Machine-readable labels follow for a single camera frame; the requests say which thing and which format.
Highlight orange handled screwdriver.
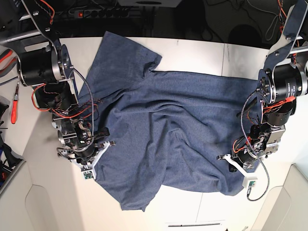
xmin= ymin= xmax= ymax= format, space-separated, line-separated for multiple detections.
xmin=11 ymin=82 xmax=19 ymax=124

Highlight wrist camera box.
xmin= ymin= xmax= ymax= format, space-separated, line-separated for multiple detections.
xmin=242 ymin=177 xmax=257 ymax=189
xmin=81 ymin=168 xmax=97 ymax=180

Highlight braided right arm cable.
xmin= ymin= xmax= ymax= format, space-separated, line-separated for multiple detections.
xmin=0 ymin=67 xmax=96 ymax=145

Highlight orange handled pliers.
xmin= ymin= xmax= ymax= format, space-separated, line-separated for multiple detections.
xmin=0 ymin=49 xmax=18 ymax=77

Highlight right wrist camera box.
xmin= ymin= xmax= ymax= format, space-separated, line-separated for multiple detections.
xmin=81 ymin=168 xmax=97 ymax=180

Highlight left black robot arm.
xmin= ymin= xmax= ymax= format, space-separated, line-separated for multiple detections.
xmin=217 ymin=0 xmax=308 ymax=180

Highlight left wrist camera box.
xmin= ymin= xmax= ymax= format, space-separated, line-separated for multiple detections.
xmin=242 ymin=177 xmax=257 ymax=189

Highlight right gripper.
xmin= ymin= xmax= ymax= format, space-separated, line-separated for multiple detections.
xmin=56 ymin=141 xmax=116 ymax=171

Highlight braided camera cable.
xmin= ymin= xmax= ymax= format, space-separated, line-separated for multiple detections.
xmin=239 ymin=90 xmax=271 ymax=202

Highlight dark blue t-shirt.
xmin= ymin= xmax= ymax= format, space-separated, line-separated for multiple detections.
xmin=86 ymin=32 xmax=257 ymax=210

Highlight white vent panel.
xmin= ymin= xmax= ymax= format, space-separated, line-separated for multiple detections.
xmin=164 ymin=220 xmax=228 ymax=231

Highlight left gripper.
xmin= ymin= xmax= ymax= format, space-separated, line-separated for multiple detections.
xmin=217 ymin=154 xmax=257 ymax=180

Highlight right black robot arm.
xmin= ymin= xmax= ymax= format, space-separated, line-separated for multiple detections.
xmin=0 ymin=0 xmax=114 ymax=179

